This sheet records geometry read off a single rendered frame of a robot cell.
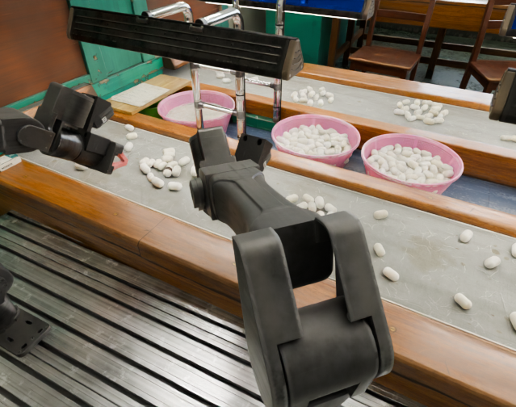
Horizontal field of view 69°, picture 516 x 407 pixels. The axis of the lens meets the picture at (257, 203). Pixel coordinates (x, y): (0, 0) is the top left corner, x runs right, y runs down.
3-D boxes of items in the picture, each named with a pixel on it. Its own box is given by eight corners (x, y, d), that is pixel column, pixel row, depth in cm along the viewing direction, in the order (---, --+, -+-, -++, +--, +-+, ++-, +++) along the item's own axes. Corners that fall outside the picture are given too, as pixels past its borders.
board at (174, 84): (132, 115, 123) (131, 112, 123) (98, 106, 129) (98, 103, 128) (191, 83, 146) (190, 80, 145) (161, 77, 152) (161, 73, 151)
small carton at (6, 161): (1, 172, 97) (-3, 165, 96) (-7, 169, 98) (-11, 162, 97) (22, 161, 101) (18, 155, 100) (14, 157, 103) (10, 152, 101)
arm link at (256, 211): (186, 163, 48) (258, 278, 21) (253, 152, 50) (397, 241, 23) (202, 248, 52) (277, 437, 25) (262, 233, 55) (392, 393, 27)
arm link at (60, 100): (77, 92, 73) (14, 63, 62) (104, 103, 68) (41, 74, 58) (56, 147, 73) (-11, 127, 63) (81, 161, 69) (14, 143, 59)
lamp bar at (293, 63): (288, 81, 72) (290, 43, 68) (67, 39, 95) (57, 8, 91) (304, 69, 78) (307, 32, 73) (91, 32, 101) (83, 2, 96)
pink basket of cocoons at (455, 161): (446, 226, 94) (458, 196, 88) (344, 195, 104) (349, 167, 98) (456, 174, 112) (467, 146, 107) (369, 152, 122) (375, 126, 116)
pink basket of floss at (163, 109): (242, 142, 127) (241, 116, 121) (163, 152, 122) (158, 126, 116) (228, 110, 148) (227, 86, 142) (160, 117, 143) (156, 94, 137)
